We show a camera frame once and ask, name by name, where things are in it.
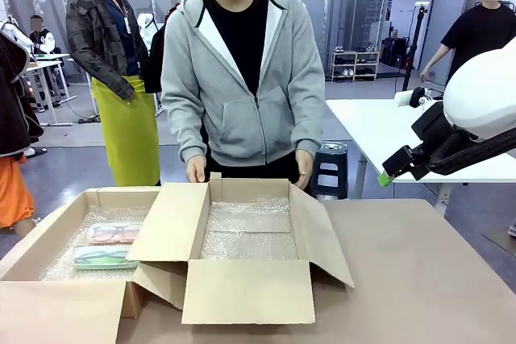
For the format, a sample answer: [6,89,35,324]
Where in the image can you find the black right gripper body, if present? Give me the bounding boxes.
[381,144,432,181]

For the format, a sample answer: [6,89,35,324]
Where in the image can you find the brown cardboard box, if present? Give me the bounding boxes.
[0,187,162,344]
[125,172,356,325]

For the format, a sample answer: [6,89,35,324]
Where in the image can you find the pink glasses case clear lid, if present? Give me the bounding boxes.
[86,222,144,245]

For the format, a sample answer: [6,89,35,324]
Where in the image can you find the green glasses case clear lid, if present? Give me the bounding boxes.
[72,245,140,271]

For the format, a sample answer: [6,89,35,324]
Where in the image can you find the person's right forearm grey sleeve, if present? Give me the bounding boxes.
[160,89,209,164]

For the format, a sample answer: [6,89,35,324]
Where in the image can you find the person's left forearm grey sleeve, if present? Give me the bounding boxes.
[292,85,326,156]

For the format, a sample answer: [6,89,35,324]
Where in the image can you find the person's left hand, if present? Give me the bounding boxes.
[293,149,315,191]

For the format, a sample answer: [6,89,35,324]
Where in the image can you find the person's right hand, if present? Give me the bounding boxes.
[185,155,208,184]

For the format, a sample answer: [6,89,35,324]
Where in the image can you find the white table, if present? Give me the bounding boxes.
[325,97,516,216]

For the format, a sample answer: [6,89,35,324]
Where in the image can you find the black plastic stool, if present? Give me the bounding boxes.
[312,141,349,201]

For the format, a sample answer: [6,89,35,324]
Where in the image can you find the black white handheld device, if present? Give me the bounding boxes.
[397,86,444,110]

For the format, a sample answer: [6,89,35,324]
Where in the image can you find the white shoe rack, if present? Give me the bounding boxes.
[331,49,380,82]

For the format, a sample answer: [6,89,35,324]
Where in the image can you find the black luggage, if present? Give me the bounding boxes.
[380,36,409,68]

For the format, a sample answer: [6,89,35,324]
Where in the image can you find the black tripod stand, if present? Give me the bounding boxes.
[401,2,428,91]

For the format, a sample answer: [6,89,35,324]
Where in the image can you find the clear bubble wrap sheet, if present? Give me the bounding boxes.
[39,205,151,283]
[200,197,299,261]

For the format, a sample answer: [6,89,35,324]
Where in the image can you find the person in black t-shirt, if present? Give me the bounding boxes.
[418,0,516,87]

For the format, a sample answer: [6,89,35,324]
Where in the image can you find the person in grey hoodie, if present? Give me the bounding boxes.
[160,0,326,196]

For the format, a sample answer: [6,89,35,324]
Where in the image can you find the black backpack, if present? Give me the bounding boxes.
[144,23,167,94]

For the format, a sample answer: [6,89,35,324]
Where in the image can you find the mannequin camouflage jacket yellow skirt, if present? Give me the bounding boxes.
[65,0,162,187]

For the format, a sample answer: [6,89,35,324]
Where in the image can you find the white background desk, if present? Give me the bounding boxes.
[23,52,77,126]

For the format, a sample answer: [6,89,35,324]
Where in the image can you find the seated person varsity jacket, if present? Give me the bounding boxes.
[30,15,57,55]

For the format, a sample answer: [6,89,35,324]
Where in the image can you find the mannequin black jacket orange skirt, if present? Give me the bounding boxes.
[0,29,45,236]

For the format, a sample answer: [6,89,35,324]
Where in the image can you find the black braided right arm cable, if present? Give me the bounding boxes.
[427,128,516,176]

